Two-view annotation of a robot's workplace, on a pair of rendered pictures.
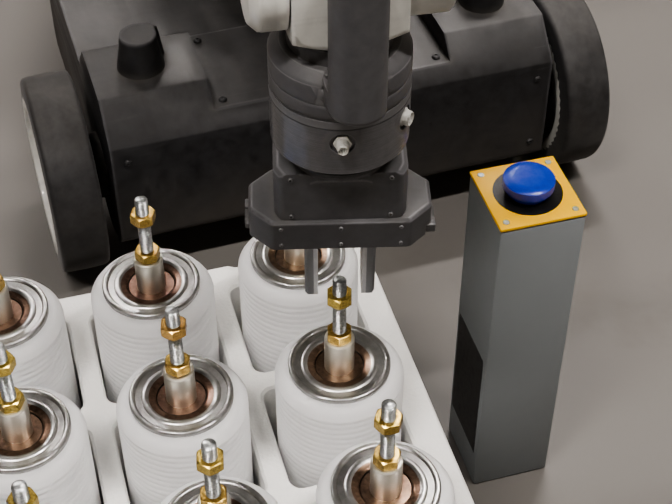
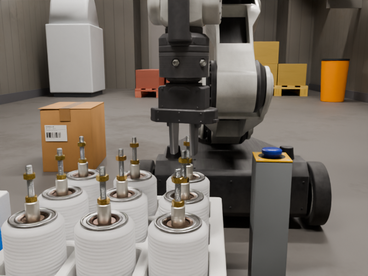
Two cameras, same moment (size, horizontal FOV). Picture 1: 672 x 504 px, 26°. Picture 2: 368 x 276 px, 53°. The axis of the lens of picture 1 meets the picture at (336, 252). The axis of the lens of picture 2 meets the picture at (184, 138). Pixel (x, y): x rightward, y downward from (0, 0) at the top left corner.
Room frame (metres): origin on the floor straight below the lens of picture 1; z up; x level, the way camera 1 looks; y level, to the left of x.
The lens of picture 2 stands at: (0.10, -0.23, 0.50)
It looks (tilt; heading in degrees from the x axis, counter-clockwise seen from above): 11 degrees down; 20
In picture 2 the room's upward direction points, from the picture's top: straight up
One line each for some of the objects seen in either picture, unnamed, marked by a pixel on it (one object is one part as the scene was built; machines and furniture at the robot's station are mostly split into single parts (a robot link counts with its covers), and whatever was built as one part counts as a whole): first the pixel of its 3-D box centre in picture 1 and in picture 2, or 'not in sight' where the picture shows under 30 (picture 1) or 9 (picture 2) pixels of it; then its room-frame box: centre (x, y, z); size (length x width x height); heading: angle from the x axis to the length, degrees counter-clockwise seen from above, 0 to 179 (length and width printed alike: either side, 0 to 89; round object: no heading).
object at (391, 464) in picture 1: (386, 457); (178, 202); (0.60, -0.03, 0.29); 0.02 x 0.02 x 0.01; 44
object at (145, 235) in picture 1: (145, 236); (134, 154); (0.80, 0.14, 0.30); 0.01 x 0.01 x 0.08
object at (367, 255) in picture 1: (372, 251); (196, 138); (0.71, -0.03, 0.37); 0.03 x 0.02 x 0.06; 2
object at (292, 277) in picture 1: (297, 255); (188, 177); (0.83, 0.03, 0.25); 0.08 x 0.08 x 0.01
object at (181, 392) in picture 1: (180, 384); (122, 188); (0.68, 0.11, 0.26); 0.02 x 0.02 x 0.03
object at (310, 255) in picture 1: (305, 253); (172, 136); (0.71, 0.02, 0.37); 0.03 x 0.02 x 0.06; 2
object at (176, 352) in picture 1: (175, 347); (121, 168); (0.68, 0.11, 0.30); 0.01 x 0.01 x 0.08
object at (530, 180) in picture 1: (528, 186); (271, 153); (0.83, -0.15, 0.32); 0.04 x 0.04 x 0.02
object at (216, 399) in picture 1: (181, 396); (122, 194); (0.68, 0.11, 0.25); 0.08 x 0.08 x 0.01
